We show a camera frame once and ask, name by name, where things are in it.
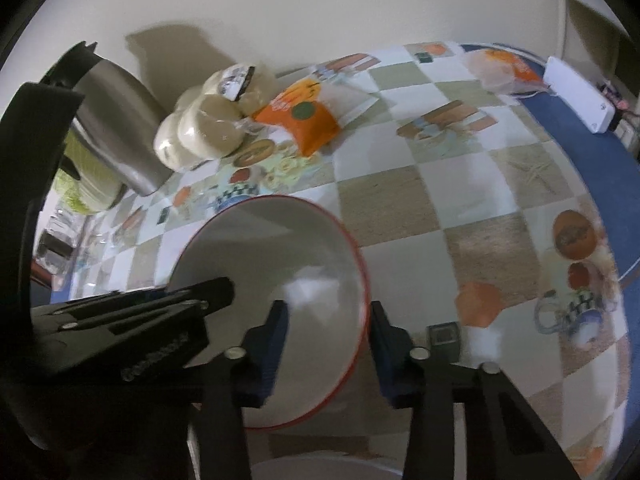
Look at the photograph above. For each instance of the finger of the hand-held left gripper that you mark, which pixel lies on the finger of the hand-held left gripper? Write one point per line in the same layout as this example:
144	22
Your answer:
150	300

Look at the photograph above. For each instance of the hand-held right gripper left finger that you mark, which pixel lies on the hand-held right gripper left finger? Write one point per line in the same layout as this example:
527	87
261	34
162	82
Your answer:
272	355

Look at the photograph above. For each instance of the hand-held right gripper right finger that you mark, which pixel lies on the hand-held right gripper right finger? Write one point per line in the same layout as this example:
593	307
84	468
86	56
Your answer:
382	355

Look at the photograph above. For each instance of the strawberry print bowl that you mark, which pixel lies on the strawberry print bowl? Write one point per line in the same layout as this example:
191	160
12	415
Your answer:
270	265

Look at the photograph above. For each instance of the clear glass ashtray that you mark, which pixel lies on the clear glass ashtray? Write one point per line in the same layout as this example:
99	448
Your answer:
52	245

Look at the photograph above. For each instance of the napa cabbage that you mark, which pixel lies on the napa cabbage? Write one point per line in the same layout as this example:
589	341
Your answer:
90	190

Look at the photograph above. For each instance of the stainless steel thermos jug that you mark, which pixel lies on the stainless steel thermos jug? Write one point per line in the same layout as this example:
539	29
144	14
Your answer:
125	125

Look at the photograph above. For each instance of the bag of steamed buns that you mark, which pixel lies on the bag of steamed buns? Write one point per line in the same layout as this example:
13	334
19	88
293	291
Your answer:
205	125

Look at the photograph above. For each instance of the orange snack packet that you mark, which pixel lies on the orange snack packet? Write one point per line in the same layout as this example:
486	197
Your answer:
505	67
305	115

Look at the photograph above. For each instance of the white power box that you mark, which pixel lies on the white power box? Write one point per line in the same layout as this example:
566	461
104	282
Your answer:
580	92

